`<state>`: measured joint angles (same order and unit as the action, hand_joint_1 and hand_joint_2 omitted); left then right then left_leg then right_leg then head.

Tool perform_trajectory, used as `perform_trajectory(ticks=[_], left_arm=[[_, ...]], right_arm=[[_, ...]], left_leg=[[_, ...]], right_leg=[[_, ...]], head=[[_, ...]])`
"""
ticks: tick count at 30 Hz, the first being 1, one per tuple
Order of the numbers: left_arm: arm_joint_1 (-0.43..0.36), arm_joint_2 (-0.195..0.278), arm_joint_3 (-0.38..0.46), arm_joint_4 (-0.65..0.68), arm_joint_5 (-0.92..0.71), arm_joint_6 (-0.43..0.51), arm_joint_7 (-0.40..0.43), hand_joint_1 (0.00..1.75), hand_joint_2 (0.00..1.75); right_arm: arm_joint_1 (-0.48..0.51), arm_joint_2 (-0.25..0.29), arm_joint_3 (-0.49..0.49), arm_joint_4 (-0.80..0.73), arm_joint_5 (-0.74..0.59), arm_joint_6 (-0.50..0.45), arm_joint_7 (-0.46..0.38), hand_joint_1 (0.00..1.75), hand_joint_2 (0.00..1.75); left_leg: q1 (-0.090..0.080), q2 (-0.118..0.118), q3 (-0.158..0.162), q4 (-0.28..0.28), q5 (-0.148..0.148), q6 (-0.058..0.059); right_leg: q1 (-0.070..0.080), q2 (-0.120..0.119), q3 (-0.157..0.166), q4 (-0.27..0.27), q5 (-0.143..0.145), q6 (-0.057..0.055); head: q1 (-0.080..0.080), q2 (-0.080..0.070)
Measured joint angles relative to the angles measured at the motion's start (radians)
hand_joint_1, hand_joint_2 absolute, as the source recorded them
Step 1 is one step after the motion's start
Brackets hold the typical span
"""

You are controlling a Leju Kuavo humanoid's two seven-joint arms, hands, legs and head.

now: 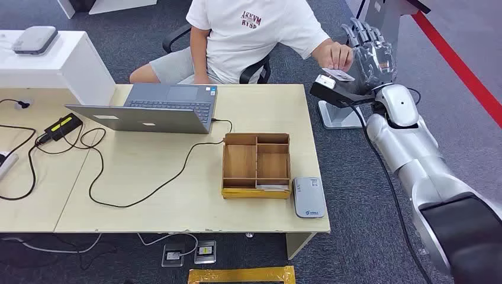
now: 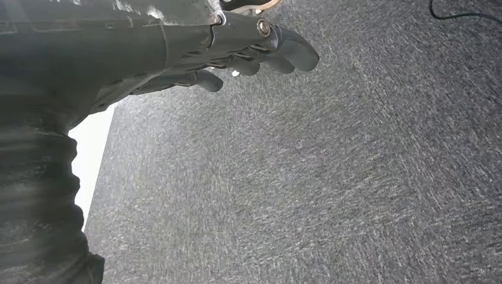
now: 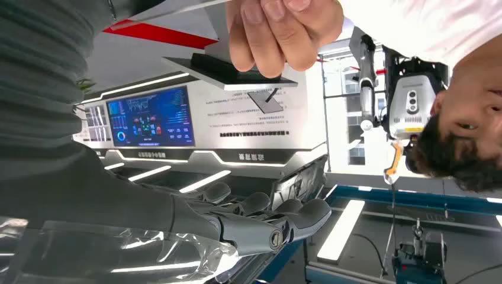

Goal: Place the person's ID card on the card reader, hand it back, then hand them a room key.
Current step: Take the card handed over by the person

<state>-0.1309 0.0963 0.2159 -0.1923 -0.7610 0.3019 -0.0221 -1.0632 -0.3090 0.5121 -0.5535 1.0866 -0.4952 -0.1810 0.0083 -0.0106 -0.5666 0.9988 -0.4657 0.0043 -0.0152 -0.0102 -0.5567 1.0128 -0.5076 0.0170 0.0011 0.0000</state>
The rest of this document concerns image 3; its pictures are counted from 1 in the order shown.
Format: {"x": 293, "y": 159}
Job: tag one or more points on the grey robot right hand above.
{"x": 117, "y": 204}

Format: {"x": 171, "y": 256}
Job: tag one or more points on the person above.
{"x": 431, "y": 27}

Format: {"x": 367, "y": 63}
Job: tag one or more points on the blue display screen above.
{"x": 151, "y": 117}

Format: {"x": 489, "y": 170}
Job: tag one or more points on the green plant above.
{"x": 84, "y": 84}

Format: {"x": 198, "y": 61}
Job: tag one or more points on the white scanner device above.
{"x": 412, "y": 113}

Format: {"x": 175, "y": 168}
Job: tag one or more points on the blue machine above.
{"x": 415, "y": 262}

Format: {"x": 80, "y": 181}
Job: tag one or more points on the white exhibit wall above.
{"x": 243, "y": 117}

